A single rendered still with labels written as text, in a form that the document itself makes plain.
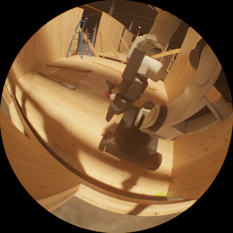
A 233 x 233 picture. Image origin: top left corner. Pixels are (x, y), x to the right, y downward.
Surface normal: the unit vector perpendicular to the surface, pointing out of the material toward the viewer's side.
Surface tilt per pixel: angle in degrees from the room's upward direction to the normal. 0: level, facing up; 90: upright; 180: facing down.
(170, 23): 95
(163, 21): 93
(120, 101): 82
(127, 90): 83
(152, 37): 82
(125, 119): 0
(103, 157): 0
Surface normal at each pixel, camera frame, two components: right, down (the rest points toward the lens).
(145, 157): 0.22, -0.62
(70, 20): 0.90, 0.43
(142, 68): -0.71, 0.29
